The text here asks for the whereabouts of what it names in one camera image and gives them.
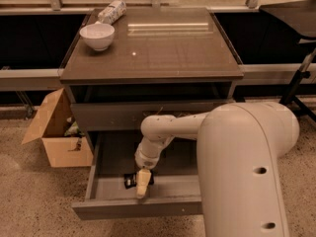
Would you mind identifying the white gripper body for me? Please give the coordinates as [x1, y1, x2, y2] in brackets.
[134, 136, 174, 170]

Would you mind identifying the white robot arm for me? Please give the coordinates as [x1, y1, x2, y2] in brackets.
[135, 102, 299, 237]

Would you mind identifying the closed grey top drawer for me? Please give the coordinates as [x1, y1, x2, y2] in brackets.
[71, 100, 229, 131]

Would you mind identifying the black rxbar chocolate bar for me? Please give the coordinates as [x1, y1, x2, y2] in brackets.
[123, 171, 154, 189]

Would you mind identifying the open cardboard box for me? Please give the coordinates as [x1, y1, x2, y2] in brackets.
[22, 89, 93, 168]

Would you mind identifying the grey drawer cabinet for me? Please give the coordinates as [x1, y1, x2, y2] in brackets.
[59, 6, 245, 221]

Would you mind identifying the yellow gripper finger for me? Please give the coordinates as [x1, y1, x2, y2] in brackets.
[136, 169, 151, 198]

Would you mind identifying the white blue snack package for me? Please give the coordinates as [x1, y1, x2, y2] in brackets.
[98, 0, 126, 25]

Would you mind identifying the open grey middle drawer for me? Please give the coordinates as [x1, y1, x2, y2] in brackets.
[72, 130, 201, 220]

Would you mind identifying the white ceramic bowl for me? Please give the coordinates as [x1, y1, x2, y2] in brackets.
[79, 24, 115, 51]

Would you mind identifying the black stand with wheels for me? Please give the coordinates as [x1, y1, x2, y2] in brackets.
[259, 0, 316, 121]

